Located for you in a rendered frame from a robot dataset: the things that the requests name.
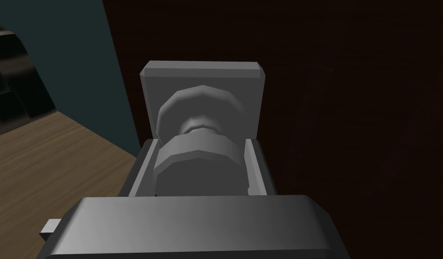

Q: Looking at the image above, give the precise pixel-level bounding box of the grey door knob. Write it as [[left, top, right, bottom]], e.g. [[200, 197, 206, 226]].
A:
[[139, 60, 266, 197]]

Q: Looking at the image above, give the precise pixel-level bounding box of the black armchair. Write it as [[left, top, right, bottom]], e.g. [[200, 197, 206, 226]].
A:
[[0, 21, 57, 139]]

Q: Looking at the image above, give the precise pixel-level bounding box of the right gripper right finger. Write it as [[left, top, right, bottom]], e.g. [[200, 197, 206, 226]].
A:
[[244, 138, 278, 197]]

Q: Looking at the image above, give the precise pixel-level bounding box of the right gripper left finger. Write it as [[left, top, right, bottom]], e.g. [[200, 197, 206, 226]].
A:
[[117, 138, 160, 197]]

